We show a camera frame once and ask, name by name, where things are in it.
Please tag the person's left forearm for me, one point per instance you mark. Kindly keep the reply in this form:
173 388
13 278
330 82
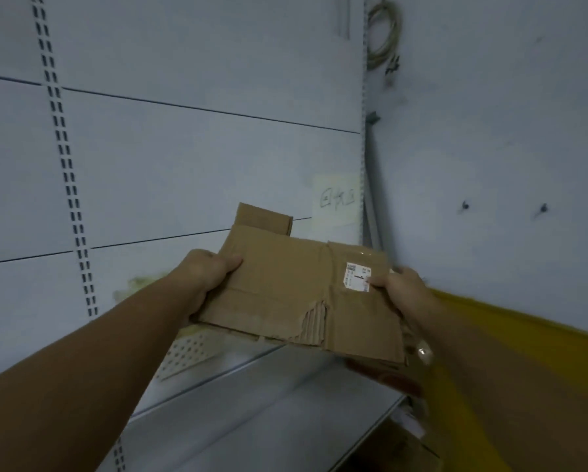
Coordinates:
65 378

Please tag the slotted shelf upright rail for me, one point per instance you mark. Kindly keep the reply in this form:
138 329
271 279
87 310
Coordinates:
63 152

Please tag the person's right hand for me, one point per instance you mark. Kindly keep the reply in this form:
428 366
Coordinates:
406 289

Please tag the white perforated shelf panel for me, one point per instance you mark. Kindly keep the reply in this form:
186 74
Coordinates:
188 351

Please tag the white metal shelf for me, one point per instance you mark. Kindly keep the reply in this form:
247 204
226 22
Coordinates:
254 412

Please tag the brown cardboard box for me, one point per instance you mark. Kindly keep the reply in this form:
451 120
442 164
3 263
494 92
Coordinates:
298 294

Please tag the person's right thumb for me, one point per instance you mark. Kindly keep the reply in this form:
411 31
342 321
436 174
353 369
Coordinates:
380 280

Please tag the person's right forearm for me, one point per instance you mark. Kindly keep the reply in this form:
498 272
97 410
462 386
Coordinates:
510 388

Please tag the yellow sticky note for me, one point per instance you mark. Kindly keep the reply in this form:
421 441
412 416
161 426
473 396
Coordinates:
337 199

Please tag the grey metal shelf upright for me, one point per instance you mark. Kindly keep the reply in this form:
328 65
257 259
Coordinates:
370 142

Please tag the person's left thumb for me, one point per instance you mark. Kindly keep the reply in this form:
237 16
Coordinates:
225 265

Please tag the person's left hand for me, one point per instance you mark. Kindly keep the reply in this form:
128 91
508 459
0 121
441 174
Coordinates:
195 277

